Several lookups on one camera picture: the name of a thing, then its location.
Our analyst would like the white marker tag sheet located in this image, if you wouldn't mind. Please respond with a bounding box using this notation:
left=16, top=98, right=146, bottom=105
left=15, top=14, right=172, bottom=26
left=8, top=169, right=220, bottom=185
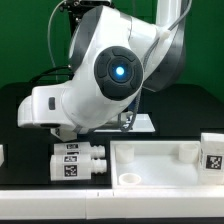
left=95, top=114, right=155, bottom=133

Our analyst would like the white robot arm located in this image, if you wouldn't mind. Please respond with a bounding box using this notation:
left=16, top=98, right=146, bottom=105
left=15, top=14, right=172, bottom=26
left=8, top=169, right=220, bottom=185
left=17, top=0, right=186, bottom=134

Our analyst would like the white thin cable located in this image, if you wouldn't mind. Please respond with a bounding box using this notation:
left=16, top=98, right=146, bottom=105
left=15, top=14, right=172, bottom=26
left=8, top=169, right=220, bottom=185
left=47, top=0, right=68, bottom=84

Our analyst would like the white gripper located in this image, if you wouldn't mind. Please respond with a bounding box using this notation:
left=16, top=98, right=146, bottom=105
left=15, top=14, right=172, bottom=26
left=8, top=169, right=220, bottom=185
left=17, top=83, right=80, bottom=133

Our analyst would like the white fence bar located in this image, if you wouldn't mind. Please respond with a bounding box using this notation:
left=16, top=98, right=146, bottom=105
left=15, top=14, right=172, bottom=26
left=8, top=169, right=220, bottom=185
left=0, top=187, right=224, bottom=220
left=0, top=145, right=4, bottom=167

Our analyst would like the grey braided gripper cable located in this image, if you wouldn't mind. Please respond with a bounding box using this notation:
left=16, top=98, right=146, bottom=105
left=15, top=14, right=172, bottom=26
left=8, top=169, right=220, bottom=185
left=117, top=0, right=194, bottom=133

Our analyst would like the white front fence bar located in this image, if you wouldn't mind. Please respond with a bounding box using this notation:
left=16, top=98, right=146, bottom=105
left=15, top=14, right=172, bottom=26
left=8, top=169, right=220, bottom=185
left=0, top=187, right=224, bottom=220

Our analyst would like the white square table top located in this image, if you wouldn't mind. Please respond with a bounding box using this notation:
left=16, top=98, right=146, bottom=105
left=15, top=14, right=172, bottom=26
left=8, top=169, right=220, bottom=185
left=110, top=141, right=224, bottom=189

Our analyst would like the black cable bundle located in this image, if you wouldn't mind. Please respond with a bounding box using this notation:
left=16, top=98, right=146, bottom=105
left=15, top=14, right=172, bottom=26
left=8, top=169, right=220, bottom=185
left=29, top=64, right=74, bottom=84

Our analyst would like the white left fence bar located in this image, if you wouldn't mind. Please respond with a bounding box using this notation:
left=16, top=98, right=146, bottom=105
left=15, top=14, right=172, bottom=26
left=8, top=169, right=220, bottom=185
left=0, top=145, right=4, bottom=167

